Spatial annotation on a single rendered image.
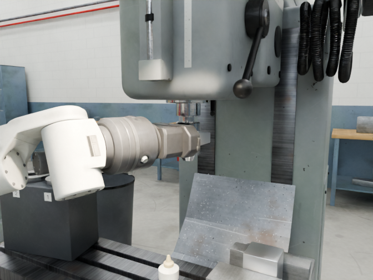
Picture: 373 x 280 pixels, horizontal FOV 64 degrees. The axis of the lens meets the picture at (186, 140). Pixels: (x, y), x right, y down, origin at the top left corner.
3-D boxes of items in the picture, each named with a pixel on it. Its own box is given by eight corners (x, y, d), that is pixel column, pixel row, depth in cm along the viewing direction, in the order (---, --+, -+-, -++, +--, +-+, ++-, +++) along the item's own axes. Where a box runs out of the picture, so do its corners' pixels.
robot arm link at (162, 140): (201, 115, 50) (144, 118, 42) (200, 170, 52) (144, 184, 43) (154, 112, 59) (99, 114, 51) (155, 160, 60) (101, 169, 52)
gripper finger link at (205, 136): (207, 145, 58) (184, 148, 54) (207, 128, 58) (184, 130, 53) (213, 146, 57) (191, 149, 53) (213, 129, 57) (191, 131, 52)
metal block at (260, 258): (276, 295, 51) (277, 262, 50) (242, 284, 54) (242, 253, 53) (282, 279, 55) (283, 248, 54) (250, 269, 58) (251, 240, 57)
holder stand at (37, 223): (71, 262, 75) (67, 185, 72) (3, 249, 81) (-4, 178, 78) (99, 240, 86) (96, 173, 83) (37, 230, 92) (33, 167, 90)
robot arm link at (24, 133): (76, 99, 39) (-26, 127, 39) (92, 164, 38) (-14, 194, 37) (91, 113, 46) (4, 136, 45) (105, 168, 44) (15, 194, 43)
